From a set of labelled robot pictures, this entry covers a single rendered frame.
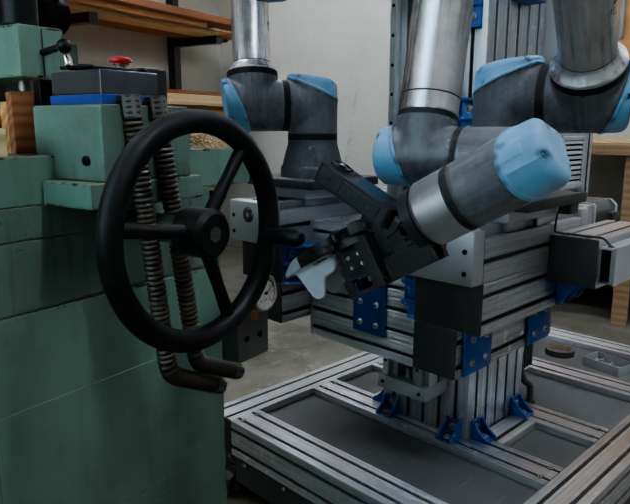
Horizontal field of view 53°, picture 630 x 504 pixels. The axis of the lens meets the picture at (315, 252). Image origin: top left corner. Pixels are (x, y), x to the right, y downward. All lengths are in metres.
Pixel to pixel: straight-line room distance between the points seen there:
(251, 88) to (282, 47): 3.22
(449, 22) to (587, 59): 0.31
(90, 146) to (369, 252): 0.35
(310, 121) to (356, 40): 2.93
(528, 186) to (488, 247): 0.43
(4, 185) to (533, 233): 0.84
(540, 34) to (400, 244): 0.95
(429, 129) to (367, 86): 3.52
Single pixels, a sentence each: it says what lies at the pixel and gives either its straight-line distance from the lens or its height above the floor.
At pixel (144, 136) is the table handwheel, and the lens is 0.69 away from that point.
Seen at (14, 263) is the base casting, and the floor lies 0.77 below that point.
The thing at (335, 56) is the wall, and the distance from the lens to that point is 4.42.
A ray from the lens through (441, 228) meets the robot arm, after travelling 0.67.
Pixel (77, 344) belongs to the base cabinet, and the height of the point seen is 0.65.
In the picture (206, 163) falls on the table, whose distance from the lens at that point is 1.02.
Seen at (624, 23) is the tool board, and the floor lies 1.46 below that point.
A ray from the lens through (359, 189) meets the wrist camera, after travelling 0.72.
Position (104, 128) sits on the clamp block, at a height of 0.93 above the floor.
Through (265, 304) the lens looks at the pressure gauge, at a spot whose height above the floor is 0.64.
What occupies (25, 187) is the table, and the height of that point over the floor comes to 0.86.
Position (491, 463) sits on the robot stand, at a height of 0.23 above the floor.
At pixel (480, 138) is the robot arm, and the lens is 0.75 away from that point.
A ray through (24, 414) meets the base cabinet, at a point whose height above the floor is 0.59.
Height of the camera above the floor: 0.94
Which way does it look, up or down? 11 degrees down
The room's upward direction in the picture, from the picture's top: straight up
